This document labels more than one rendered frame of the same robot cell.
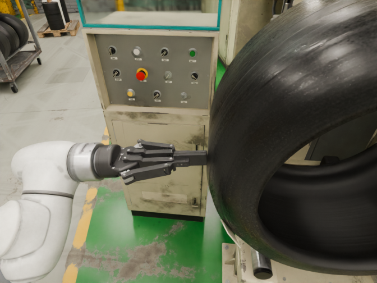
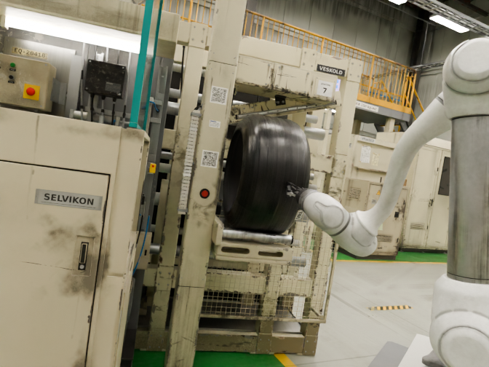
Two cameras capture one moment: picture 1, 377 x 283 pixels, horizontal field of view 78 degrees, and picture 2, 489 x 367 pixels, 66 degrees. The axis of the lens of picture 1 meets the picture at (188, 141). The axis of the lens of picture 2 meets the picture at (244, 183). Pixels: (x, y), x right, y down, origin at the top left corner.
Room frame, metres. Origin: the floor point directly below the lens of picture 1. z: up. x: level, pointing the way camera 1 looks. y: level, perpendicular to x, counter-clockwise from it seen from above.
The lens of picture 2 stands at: (1.07, 1.39, 1.22)
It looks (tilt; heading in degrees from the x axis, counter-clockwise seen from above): 3 degrees down; 251
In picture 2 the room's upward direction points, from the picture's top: 9 degrees clockwise
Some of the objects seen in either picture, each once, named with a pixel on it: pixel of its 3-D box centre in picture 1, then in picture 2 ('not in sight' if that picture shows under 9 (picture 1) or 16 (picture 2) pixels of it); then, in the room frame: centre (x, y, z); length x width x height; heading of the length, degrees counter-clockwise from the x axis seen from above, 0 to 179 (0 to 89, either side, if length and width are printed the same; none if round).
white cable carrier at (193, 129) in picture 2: not in sight; (189, 162); (0.75, -0.32, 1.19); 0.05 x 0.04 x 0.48; 84
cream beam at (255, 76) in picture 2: not in sight; (279, 82); (0.25, -0.62, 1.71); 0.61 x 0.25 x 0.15; 174
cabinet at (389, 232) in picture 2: not in sight; (371, 218); (-3.07, -3.76, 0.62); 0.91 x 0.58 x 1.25; 7
